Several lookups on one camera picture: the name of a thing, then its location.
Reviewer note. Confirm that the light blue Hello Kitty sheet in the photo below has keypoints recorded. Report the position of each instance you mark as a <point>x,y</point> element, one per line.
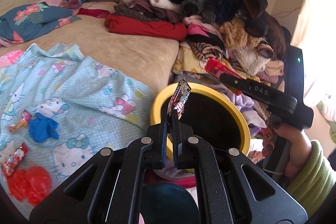
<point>92,113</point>

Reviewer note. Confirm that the person's right hand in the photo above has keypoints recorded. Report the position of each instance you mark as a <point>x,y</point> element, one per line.
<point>287,148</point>

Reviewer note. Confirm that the lavender knit sweater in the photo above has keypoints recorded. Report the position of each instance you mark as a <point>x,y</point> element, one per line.
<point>246,106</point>

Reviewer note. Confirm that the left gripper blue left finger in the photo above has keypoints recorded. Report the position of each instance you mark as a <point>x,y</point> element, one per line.
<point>162,139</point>

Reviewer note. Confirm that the green sleeved right forearm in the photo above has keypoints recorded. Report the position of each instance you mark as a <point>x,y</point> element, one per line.
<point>314,183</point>

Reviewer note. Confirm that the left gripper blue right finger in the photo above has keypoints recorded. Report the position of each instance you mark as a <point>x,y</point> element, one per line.
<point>177,138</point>

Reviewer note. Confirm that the red white candy wrapper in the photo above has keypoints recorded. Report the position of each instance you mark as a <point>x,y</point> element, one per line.
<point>11,164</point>

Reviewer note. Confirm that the blue crumpled cloth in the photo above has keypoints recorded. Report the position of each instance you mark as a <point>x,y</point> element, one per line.
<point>42,128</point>

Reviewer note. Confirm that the mustard fuzzy garment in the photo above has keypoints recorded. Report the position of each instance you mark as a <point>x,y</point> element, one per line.
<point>235,36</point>

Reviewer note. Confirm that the yellow cartoon blanket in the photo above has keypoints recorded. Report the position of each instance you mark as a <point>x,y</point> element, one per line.
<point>187,62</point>

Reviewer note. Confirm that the yellow rimmed black trash bin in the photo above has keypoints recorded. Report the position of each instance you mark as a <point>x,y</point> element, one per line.
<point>213,117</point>

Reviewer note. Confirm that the red wrapper packet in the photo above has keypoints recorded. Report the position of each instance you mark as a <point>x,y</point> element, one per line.
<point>222,73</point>

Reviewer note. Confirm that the beige bed cover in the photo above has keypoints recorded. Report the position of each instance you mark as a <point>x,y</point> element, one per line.
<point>144,58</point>

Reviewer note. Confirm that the pink cartoon blanket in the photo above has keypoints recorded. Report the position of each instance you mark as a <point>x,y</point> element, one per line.
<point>10,58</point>

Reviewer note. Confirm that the tiger stripe garment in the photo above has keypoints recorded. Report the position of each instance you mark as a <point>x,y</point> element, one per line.
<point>205,51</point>

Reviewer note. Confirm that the blue floral quilt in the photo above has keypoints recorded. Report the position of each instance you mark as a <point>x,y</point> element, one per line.
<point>28,22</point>

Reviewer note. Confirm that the red folded garment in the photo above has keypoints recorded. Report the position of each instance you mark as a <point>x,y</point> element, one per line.
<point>128,26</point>

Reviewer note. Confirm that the brown red candy wrapper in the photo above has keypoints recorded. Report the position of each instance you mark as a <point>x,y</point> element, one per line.
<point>179,98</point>

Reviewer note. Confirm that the red plastic bag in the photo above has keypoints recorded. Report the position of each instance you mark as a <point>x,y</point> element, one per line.
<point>33,185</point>

